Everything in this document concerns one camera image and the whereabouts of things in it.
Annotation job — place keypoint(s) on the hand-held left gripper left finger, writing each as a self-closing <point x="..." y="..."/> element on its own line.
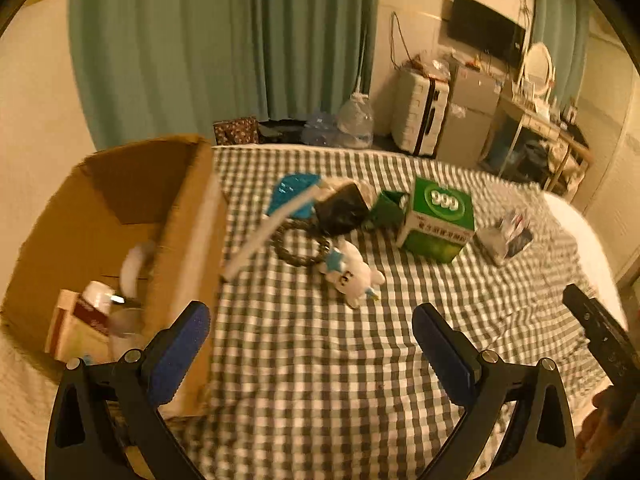
<point x="177" y="355"/>

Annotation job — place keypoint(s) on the narrow green curtain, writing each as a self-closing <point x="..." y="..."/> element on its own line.
<point x="560" y="20"/>

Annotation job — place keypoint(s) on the wooden chair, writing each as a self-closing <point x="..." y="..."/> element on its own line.
<point x="575" y="155"/>

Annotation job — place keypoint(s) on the grey mini fridge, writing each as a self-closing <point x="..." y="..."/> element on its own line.
<point x="467" y="115"/>

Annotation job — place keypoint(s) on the blue water bottle pack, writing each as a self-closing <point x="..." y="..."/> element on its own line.
<point x="322" y="130"/>

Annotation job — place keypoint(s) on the brown cardboard box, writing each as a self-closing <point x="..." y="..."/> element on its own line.
<point x="90" y="200"/>

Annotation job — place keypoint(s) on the plastic-wrapped navy pouch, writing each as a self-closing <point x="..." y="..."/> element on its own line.
<point x="505" y="240"/>

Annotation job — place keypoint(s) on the wooden desk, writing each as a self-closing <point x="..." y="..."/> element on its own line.
<point x="535" y="122"/>

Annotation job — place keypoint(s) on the black pouch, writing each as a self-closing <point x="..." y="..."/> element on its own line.
<point x="340" y="210"/>

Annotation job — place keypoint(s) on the brown patterned bag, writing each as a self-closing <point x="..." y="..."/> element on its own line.
<point x="235" y="131"/>

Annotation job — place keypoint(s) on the black wall television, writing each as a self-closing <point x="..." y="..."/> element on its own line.
<point x="485" y="27"/>

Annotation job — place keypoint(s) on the checkered cloth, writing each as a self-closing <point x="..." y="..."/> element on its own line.
<point x="325" y="360"/>

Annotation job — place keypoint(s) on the white louvered wardrobe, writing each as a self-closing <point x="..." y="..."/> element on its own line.
<point x="610" y="160"/>

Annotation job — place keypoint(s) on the small dark green carton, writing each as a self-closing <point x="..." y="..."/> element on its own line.
<point x="387" y="210"/>

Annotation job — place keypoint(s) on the black items on floor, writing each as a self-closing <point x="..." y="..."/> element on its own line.
<point x="280" y="131"/>

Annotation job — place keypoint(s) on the white stick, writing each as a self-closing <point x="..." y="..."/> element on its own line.
<point x="260" y="237"/>

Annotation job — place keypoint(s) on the green medicine box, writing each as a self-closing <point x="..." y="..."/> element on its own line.
<point x="440" y="230"/>

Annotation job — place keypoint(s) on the small beige carton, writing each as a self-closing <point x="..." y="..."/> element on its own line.
<point x="62" y="325"/>

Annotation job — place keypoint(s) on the clear plastic bag clutter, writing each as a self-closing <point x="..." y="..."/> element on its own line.
<point x="430" y="66"/>

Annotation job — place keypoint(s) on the white plush toy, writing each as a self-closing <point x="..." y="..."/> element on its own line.
<point x="350" y="275"/>

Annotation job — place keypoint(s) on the wide green curtain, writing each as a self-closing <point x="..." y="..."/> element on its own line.
<point x="200" y="35"/>

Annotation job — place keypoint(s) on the person's right hand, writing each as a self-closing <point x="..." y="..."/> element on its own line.
<point x="602" y="420"/>

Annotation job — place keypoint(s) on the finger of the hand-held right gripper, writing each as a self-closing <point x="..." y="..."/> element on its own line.
<point x="597" y="327"/>

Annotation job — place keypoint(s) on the white oval mirror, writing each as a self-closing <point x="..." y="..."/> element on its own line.
<point x="537" y="65"/>

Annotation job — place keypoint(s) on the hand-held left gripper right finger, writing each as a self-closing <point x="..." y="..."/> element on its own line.
<point x="442" y="355"/>

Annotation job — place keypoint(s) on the clear plastic cup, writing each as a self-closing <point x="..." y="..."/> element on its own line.
<point x="125" y="335"/>

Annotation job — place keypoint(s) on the white suitcase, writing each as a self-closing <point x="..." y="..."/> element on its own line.
<point x="417" y="110"/>

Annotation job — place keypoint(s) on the clear water jug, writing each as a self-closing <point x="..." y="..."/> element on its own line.
<point x="356" y="122"/>

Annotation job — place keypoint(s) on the teal plastic item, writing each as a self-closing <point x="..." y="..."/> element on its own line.
<point x="292" y="192"/>

